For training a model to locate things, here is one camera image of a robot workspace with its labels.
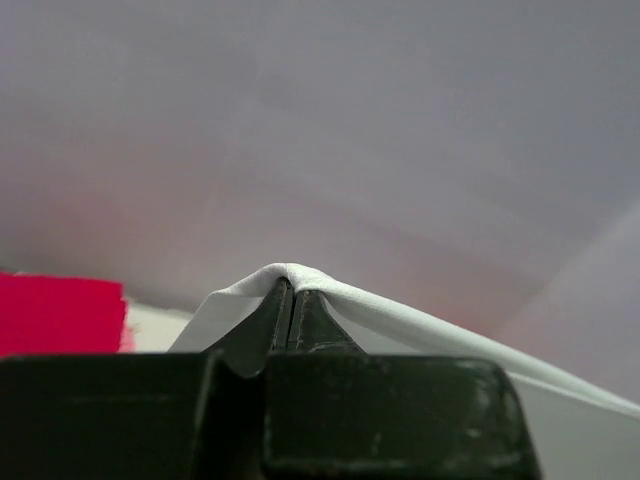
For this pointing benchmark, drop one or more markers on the folded light pink t shirt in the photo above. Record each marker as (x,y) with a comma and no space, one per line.
(127,342)

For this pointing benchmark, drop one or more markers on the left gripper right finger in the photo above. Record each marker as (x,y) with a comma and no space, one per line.
(333,411)

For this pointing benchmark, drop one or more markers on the folded magenta t shirt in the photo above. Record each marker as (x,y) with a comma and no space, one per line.
(60,315)

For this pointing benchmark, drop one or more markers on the white t shirt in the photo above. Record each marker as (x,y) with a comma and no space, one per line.
(395,321)

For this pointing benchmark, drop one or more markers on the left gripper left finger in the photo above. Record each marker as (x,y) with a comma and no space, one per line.
(144,416)

